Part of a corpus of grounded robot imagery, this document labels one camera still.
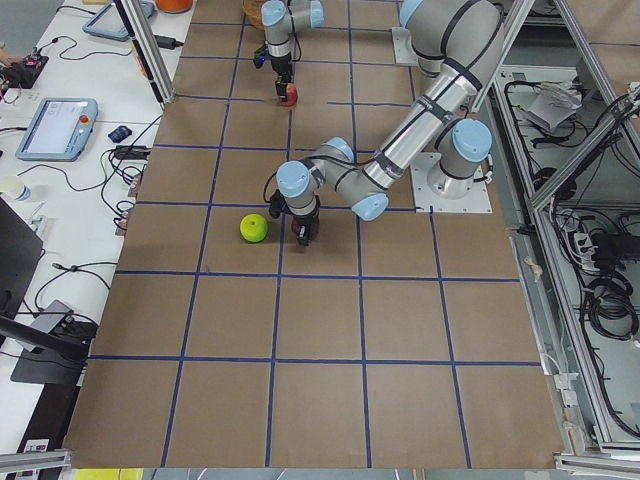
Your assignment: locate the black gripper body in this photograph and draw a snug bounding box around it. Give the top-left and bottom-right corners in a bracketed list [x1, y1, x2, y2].
[292, 208, 320, 239]
[272, 55, 293, 95]

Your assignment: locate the dark red apple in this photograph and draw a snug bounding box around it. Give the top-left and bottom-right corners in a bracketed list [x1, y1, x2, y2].
[291, 221, 310, 241]

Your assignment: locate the red yellow apple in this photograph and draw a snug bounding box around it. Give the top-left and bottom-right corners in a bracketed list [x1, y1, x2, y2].
[276, 83, 298, 107]

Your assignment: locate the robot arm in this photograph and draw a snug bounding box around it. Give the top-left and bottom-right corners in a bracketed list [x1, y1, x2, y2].
[265, 1, 504, 245]
[254, 0, 324, 106]

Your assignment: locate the wicker basket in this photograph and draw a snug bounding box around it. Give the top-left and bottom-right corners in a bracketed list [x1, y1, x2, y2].
[241, 0, 265, 31]

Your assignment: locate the green apple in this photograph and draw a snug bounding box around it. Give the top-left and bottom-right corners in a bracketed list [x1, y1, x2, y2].
[239, 213, 269, 243]

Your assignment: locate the teach pendant tablet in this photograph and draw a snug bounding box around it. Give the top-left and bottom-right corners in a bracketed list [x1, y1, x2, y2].
[15, 98, 99, 162]
[82, 1, 156, 41]

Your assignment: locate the black monitor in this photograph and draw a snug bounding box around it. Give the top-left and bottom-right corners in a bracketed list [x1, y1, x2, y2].
[0, 200, 43, 319]

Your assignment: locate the paper cup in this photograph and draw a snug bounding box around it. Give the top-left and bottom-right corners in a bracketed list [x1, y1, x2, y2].
[0, 176, 31, 201]

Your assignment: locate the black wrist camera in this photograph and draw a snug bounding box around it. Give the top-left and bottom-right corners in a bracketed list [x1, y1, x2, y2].
[269, 189, 287, 219]

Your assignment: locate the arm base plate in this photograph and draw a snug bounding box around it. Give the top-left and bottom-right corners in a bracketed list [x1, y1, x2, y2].
[410, 152, 493, 214]
[391, 27, 418, 67]

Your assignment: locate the aluminium frame post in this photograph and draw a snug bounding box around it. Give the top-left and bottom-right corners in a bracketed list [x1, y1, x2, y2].
[114, 0, 175, 105]

